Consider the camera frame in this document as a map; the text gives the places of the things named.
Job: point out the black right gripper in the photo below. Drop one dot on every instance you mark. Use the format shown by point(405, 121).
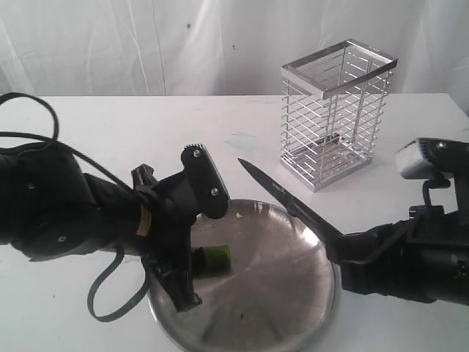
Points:
point(372, 261)

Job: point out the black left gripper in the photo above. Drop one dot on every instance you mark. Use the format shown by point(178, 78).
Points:
point(172, 204)

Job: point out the green cucumber piece with stem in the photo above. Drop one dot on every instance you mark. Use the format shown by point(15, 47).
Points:
point(210, 261)

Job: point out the black handled knife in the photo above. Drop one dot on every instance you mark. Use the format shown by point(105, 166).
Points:
point(325, 231)

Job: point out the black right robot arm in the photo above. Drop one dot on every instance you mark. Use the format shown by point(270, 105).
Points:
point(423, 258)

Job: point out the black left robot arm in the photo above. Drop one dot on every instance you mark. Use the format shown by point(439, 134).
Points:
point(50, 209)

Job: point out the round steel plate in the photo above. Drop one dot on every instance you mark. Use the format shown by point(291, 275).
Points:
point(278, 295)

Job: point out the white backdrop curtain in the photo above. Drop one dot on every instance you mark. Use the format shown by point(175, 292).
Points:
point(220, 47)

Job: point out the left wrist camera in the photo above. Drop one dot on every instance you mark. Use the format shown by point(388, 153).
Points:
point(205, 181)

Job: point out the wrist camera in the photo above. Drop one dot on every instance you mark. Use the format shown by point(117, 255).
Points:
point(425, 158)
point(205, 181)

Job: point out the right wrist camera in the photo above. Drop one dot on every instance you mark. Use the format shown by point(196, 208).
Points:
point(425, 158)

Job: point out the chrome wire utensil basket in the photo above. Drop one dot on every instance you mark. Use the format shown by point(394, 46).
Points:
point(333, 101)

